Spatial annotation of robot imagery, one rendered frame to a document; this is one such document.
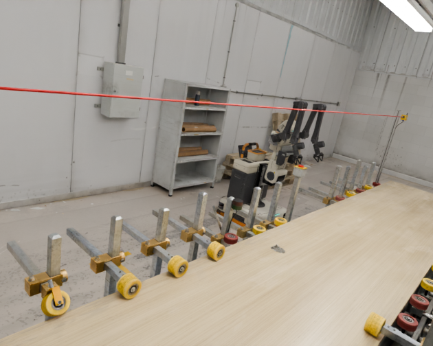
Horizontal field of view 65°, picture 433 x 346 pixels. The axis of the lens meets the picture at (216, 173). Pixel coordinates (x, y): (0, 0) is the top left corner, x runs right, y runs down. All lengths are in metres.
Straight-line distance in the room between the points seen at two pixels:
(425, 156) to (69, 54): 8.04
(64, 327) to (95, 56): 3.36
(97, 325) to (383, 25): 9.63
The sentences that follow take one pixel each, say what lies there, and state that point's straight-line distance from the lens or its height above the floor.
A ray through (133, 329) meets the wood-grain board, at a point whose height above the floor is 0.90.
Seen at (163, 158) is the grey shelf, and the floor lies 0.49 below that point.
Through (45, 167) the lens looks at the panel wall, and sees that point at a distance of 4.26.
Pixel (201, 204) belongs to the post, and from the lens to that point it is 1.76.
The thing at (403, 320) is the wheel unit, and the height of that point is 0.91.
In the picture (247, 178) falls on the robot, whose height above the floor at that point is 0.63.
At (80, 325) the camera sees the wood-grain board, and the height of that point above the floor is 0.90.
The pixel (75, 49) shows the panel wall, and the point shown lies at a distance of 4.15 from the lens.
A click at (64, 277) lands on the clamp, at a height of 0.95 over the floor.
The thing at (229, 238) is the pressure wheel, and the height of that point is 0.91.
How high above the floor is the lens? 1.78
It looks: 17 degrees down
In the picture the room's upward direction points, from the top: 10 degrees clockwise
